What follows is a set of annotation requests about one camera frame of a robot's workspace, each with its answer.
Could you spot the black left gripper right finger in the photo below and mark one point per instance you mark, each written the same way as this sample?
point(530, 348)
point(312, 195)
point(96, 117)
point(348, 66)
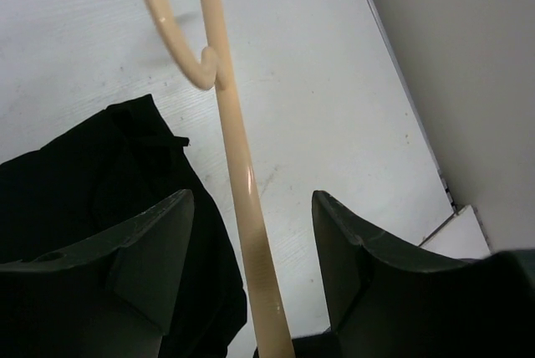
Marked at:
point(388, 298)

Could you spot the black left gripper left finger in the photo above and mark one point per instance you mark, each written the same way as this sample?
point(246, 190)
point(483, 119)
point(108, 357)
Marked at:
point(110, 295)

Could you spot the black trousers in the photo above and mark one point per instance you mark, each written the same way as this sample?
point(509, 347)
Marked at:
point(108, 169)

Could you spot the beige plastic hanger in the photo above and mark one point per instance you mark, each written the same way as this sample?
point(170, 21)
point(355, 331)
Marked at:
point(213, 70)

